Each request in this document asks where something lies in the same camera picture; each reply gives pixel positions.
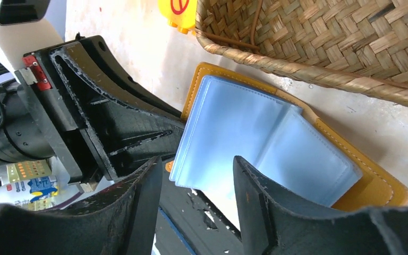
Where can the yellow leather card holder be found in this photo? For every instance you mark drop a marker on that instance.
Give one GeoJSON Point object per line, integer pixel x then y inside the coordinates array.
{"type": "Point", "coordinates": [228, 114]}

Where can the yellow no-entry sign block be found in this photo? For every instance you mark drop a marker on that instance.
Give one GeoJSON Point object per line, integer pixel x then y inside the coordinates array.
{"type": "Point", "coordinates": [180, 14]}

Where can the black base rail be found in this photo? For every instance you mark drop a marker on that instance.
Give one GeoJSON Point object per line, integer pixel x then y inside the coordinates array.
{"type": "Point", "coordinates": [189, 223]}

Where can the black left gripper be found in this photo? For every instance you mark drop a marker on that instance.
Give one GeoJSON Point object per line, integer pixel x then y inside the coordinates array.
{"type": "Point", "coordinates": [98, 121]}

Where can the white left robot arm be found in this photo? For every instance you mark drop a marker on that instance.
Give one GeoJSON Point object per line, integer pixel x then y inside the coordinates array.
{"type": "Point", "coordinates": [23, 31]}

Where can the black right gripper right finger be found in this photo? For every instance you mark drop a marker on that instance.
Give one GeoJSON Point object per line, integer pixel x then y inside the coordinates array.
{"type": "Point", "coordinates": [274, 220]}

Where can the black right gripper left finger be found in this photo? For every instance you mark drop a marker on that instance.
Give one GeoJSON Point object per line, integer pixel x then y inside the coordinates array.
{"type": "Point", "coordinates": [119, 219]}

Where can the woven wicker divided tray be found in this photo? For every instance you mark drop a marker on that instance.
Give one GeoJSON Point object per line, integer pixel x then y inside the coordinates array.
{"type": "Point", "coordinates": [349, 45]}

